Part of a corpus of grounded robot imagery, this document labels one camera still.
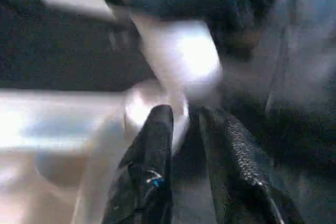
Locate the black work mat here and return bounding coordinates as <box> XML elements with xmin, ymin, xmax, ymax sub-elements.
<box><xmin>0</xmin><ymin>0</ymin><xmax>336</xmax><ymax>224</ymax></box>

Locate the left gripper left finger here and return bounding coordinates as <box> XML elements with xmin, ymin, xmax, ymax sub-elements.
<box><xmin>102</xmin><ymin>104</ymin><xmax>174</xmax><ymax>224</ymax></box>

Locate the white plastic table leg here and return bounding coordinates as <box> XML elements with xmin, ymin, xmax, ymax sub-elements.
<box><xmin>107</xmin><ymin>0</ymin><xmax>224</xmax><ymax>100</ymax></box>
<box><xmin>36</xmin><ymin>0</ymin><xmax>120</xmax><ymax>24</ymax></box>

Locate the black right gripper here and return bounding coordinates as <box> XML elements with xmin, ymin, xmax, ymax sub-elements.
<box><xmin>101</xmin><ymin>0</ymin><xmax>276</xmax><ymax>59</ymax></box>

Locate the white plastic table top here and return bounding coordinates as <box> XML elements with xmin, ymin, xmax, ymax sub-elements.
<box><xmin>0</xmin><ymin>79</ymin><xmax>191</xmax><ymax>224</ymax></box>

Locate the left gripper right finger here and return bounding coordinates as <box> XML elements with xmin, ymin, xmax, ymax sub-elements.
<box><xmin>198</xmin><ymin>106</ymin><xmax>306</xmax><ymax>224</ymax></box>

